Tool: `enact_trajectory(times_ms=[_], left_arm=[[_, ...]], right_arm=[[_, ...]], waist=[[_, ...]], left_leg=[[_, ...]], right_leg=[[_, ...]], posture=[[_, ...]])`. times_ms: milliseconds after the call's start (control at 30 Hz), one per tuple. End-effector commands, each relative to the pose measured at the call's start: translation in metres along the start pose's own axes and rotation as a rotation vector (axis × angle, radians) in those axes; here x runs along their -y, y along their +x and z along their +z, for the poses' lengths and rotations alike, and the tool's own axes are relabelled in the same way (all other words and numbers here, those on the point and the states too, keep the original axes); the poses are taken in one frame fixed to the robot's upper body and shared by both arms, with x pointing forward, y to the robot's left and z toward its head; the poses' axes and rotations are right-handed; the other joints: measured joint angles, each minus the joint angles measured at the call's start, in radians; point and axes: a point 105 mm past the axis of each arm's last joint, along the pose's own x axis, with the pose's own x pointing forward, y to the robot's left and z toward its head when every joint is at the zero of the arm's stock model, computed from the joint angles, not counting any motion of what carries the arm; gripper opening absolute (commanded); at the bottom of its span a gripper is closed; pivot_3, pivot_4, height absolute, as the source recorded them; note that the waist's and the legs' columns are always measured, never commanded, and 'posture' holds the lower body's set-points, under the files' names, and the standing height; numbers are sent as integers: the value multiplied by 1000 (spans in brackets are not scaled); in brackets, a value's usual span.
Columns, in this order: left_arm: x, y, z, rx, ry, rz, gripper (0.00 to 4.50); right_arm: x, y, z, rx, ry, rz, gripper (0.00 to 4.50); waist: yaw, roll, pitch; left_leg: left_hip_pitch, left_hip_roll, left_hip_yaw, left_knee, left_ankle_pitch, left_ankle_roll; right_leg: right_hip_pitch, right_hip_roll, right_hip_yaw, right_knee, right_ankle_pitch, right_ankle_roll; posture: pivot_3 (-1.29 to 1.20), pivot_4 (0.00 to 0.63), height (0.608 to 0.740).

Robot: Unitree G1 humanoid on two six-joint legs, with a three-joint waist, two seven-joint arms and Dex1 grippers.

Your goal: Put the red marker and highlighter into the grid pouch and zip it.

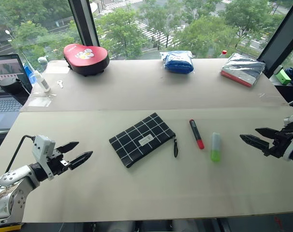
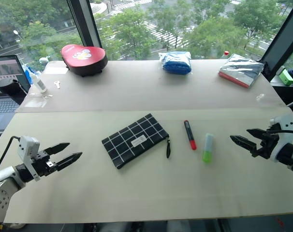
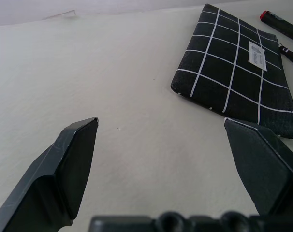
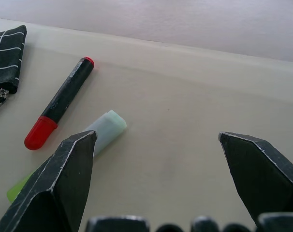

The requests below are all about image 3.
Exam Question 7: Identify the black marker with red cap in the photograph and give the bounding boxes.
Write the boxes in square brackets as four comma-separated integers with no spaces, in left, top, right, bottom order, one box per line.
[259,10,293,45]

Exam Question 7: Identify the black grid pencil pouch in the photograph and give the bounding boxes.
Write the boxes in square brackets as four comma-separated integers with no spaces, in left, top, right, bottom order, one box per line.
[170,3,293,140]

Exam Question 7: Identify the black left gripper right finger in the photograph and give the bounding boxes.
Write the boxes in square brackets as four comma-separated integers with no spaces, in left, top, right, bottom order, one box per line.
[223,118,293,217]

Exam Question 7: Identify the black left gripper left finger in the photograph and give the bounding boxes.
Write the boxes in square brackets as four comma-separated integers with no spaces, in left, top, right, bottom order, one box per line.
[0,117,99,232]

